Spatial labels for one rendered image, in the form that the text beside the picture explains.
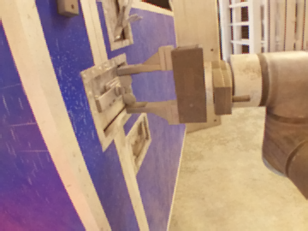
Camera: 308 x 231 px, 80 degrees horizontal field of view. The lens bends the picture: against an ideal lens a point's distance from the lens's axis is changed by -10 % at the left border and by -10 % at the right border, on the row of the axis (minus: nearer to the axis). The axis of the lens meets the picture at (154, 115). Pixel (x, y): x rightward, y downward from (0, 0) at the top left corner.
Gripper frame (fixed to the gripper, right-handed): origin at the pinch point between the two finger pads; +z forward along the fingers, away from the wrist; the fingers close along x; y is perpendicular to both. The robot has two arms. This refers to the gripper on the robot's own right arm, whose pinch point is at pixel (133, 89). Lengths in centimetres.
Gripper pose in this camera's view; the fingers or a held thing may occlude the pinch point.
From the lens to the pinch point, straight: 38.8
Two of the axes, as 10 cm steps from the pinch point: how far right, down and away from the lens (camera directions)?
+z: -9.6, 0.5, 2.6
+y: 2.2, -4.2, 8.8
